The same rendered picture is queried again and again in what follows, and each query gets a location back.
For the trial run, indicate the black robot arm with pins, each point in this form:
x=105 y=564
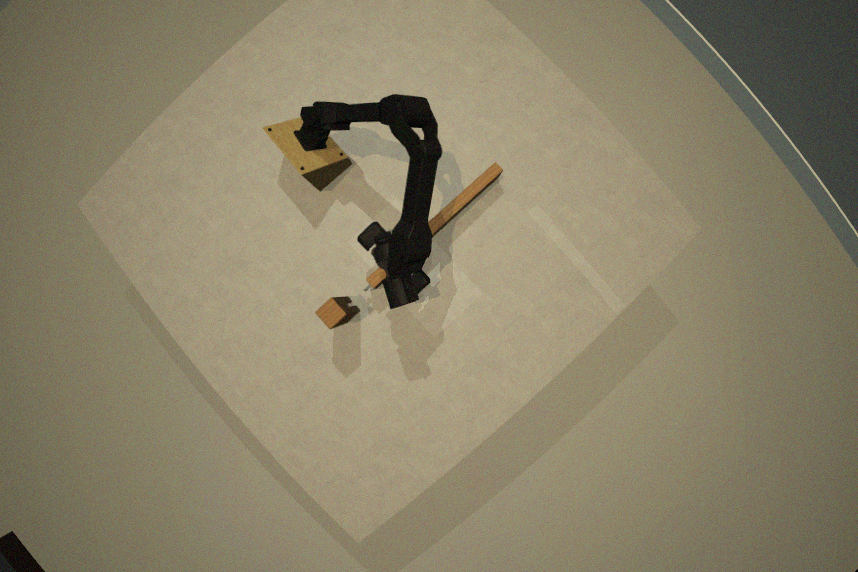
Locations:
x=403 y=252

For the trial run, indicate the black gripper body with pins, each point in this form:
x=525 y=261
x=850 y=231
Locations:
x=420 y=279

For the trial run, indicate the dark brown wooden post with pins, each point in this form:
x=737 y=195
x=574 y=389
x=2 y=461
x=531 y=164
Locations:
x=337 y=311

